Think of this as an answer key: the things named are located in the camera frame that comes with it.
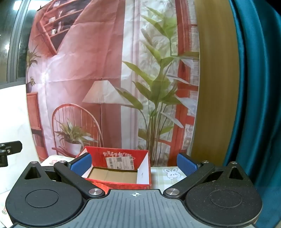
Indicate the tan panel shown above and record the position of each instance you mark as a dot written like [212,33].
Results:
[217,76]

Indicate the green checked rabbit tablecloth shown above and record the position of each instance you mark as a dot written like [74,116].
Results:
[162,178]

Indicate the red strawberry print cardboard box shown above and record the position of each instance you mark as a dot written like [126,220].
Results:
[119,184]

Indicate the printed room scene backdrop cloth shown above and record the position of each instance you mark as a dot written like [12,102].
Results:
[87,65]

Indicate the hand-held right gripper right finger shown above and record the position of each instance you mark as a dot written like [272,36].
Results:
[186,164]

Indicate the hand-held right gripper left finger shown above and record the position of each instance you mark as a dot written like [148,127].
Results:
[80,164]

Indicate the grey window frame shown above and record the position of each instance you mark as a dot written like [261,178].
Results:
[18,43]

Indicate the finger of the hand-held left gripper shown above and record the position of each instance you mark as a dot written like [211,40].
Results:
[3,160]
[13,147]

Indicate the teal curtain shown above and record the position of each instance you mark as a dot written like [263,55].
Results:
[259,87]

